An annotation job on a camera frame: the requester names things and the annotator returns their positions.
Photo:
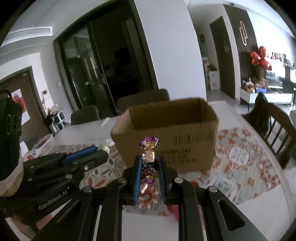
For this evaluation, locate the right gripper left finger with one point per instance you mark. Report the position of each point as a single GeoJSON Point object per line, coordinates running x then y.
{"type": "Point", "coordinates": [137, 177]}

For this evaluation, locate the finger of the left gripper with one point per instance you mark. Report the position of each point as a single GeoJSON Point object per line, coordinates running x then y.
{"type": "Point", "coordinates": [92, 161]}
{"type": "Point", "coordinates": [80, 154]}

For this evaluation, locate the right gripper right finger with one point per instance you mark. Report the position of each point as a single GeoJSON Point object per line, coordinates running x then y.
{"type": "Point", "coordinates": [162, 178]}

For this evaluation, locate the purple candy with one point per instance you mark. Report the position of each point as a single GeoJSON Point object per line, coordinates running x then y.
{"type": "Point", "coordinates": [147, 146]}

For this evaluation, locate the red white candy packet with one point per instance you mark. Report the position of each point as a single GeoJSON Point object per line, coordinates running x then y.
{"type": "Point", "coordinates": [143, 187]}

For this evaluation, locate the red pink snack bag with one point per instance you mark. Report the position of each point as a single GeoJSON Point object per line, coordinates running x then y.
{"type": "Point", "coordinates": [174, 210]}

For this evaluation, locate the clear plastic container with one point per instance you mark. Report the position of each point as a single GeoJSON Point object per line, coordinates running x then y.
{"type": "Point", "coordinates": [45, 145]}

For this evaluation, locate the brown cardboard box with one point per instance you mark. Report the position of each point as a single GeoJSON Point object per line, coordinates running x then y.
{"type": "Point", "coordinates": [187, 130]}

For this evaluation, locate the dark chair far left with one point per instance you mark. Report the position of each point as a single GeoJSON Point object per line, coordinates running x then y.
{"type": "Point", "coordinates": [85, 115]}

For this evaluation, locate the dark chair behind table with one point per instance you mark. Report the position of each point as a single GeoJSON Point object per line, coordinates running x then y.
{"type": "Point", "coordinates": [142, 98]}

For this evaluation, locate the patterned floral tablecloth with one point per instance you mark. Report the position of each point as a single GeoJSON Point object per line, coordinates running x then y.
{"type": "Point", "coordinates": [240, 169]}

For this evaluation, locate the wooden chair right side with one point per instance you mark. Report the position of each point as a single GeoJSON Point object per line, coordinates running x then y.
{"type": "Point", "coordinates": [274, 126]}

